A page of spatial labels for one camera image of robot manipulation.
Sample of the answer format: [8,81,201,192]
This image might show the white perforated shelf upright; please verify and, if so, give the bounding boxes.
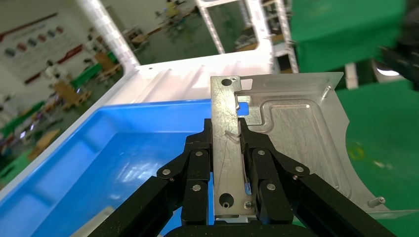
[245,0,275,64]
[74,0,142,72]

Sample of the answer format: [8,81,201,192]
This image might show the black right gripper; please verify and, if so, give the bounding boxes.
[379,0,419,83]

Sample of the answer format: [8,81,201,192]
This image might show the blue plastic bin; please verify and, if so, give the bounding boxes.
[0,99,250,237]

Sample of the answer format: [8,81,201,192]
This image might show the white metal shelf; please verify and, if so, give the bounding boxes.
[0,49,275,201]

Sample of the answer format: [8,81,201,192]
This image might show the white background storage rack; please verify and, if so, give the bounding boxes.
[196,0,299,75]

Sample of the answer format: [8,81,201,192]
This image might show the sheet metal bracket part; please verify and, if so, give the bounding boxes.
[210,72,419,220]

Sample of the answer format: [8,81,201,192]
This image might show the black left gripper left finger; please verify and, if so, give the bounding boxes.
[88,118,214,237]

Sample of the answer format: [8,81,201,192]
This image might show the green cloth on side table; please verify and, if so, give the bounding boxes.
[291,0,409,74]

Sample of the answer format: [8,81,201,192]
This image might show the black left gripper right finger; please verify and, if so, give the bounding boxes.
[238,118,397,237]

